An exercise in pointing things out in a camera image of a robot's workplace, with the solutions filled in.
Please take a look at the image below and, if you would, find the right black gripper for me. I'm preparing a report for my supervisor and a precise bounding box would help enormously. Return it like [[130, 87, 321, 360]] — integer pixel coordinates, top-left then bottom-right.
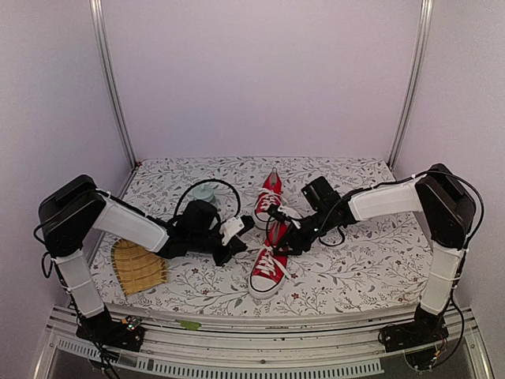
[[273, 208, 332, 256]]

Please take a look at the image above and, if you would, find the red sneaker with laces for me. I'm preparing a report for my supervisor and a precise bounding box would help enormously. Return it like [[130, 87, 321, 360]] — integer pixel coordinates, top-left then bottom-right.
[[252, 167, 284, 231]]

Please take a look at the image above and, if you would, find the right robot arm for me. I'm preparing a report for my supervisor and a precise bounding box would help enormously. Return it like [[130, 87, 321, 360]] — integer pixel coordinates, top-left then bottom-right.
[[267, 163, 485, 344]]

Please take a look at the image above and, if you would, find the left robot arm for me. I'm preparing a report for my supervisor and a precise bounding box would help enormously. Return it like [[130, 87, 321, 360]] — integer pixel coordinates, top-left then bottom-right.
[[32, 174, 254, 343]]

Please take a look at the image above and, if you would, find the green tape piece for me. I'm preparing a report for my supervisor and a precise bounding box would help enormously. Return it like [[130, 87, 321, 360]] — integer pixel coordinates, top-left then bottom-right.
[[177, 320, 201, 331]]

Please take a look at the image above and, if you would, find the woven bamboo basket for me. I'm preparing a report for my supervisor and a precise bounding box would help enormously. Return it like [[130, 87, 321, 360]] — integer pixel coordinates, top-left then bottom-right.
[[110, 238, 167, 296]]

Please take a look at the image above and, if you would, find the floral patterned table mat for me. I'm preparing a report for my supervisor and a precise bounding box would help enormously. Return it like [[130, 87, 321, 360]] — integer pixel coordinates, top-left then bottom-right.
[[91, 157, 432, 317]]

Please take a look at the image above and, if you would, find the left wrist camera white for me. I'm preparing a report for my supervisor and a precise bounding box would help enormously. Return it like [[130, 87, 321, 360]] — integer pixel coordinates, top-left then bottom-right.
[[219, 216, 255, 246]]

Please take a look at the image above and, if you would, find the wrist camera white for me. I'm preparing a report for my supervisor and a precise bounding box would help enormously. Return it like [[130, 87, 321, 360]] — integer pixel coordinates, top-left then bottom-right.
[[219, 216, 255, 246], [267, 205, 302, 229]]

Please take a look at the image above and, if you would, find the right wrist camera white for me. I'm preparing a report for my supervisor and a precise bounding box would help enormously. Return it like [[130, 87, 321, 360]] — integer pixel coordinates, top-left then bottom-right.
[[267, 205, 302, 229]]

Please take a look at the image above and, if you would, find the right black camera cable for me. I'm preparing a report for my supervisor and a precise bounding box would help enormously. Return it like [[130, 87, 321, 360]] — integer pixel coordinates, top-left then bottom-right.
[[264, 205, 348, 246]]

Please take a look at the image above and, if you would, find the black camera cable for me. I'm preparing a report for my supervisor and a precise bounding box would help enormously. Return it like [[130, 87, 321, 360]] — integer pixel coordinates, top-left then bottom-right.
[[173, 179, 242, 222], [264, 205, 348, 246]]

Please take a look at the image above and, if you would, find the left black camera cable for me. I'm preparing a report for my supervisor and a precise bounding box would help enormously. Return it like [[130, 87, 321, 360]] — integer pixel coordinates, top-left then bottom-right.
[[173, 179, 242, 222]]

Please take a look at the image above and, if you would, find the front aluminium rail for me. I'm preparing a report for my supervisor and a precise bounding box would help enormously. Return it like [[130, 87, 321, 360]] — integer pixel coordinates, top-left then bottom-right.
[[33, 303, 494, 379]]

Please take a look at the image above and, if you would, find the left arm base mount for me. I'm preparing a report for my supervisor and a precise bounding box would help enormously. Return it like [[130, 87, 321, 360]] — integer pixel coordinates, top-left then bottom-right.
[[76, 313, 146, 352]]

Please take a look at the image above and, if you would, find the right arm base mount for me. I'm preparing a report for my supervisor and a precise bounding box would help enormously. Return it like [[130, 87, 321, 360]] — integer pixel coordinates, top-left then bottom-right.
[[378, 308, 449, 352]]

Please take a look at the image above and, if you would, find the left aluminium frame post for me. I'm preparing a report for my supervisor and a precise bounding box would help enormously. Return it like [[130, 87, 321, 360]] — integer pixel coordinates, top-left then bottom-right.
[[89, 0, 137, 169]]

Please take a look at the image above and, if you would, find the aluminium frame post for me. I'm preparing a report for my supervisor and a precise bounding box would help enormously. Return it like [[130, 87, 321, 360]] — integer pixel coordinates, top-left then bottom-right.
[[387, 0, 434, 171], [89, 0, 137, 169]]

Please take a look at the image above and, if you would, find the right aluminium frame post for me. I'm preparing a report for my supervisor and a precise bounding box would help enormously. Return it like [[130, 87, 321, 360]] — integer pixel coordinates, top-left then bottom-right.
[[387, 0, 434, 171]]

